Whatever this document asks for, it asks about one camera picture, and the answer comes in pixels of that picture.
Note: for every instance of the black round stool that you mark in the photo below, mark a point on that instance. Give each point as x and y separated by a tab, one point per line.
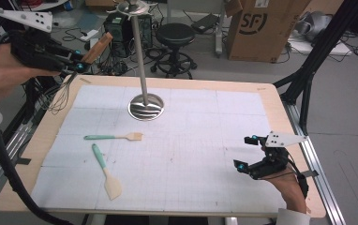
175	34

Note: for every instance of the black computer tower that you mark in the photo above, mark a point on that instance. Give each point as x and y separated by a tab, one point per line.
121	28

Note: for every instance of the large brown cardboard box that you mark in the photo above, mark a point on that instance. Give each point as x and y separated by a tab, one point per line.
261	43

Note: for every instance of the aluminium rail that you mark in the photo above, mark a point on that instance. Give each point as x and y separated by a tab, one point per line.
320	175
17	134

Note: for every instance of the small brown cardboard box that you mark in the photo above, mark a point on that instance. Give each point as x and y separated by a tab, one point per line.
102	2

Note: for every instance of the person's left hand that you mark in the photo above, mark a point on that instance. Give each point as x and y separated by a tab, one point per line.
2	75

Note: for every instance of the beige tape strip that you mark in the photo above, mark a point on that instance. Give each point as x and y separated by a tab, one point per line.
85	80

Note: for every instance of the steel utensil stand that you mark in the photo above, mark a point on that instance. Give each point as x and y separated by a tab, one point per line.
139	56

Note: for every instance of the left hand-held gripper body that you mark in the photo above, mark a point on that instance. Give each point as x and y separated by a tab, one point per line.
33	47

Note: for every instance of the white table leg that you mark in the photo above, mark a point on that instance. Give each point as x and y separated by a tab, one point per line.
97	220
231	221

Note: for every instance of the black flat case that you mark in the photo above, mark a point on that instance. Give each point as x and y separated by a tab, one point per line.
205	22

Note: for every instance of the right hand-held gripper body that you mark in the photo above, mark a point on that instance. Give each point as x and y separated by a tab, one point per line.
272	164

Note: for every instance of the white power strip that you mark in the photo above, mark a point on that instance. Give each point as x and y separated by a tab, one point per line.
88	33

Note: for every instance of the white stand post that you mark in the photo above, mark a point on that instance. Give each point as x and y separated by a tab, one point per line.
219	31

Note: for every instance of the white floor board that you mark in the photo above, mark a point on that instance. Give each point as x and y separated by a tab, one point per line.
333	49

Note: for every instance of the black metal frame stand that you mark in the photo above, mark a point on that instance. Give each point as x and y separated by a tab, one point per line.
324	40

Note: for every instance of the person's right hand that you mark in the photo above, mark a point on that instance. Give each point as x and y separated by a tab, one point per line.
288	190

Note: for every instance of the grey tape piece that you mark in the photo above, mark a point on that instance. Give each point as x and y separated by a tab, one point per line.
310	173
23	161

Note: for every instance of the grey rounded shell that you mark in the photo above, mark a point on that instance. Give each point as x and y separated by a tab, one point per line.
313	25

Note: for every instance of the white grid mat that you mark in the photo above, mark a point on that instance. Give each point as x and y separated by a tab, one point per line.
199	125

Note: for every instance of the white device with green display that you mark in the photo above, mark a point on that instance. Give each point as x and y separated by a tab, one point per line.
93	40

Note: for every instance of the white round table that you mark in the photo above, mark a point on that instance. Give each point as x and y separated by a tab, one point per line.
46	4

